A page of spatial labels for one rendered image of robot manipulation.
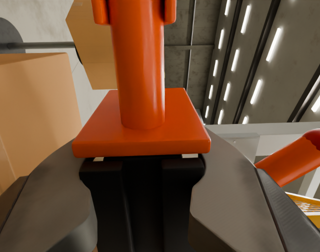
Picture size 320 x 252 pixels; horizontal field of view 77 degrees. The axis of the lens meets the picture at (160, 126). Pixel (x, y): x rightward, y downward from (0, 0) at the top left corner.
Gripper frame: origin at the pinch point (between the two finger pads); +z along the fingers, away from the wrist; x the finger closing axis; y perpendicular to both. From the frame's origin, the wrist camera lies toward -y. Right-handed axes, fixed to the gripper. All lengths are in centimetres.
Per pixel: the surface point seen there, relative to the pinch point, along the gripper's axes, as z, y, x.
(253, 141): 90, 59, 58
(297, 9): 722, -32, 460
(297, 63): 649, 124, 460
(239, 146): 90, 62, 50
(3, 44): 154, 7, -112
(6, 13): 174, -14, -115
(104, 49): 139, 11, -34
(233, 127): 105, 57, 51
